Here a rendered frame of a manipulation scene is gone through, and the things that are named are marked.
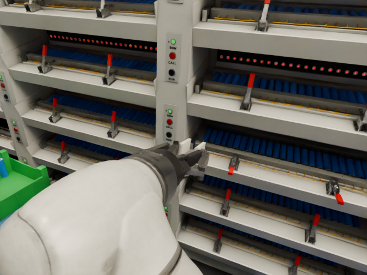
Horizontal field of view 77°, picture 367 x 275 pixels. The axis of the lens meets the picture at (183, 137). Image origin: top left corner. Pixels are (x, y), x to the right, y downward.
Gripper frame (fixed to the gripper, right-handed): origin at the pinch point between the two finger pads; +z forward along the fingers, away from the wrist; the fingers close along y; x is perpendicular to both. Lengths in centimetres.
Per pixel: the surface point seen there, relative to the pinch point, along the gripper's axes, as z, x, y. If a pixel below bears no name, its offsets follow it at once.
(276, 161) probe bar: 19.9, 3.4, -20.6
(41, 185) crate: -4.0, 21.6, 42.8
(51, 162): 19, 27, 65
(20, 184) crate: -4, 24, 52
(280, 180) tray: 17.2, 7.7, -22.6
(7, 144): 21, 26, 94
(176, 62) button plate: 8.0, -19.5, 10.4
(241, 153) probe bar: 19.7, 3.5, -10.4
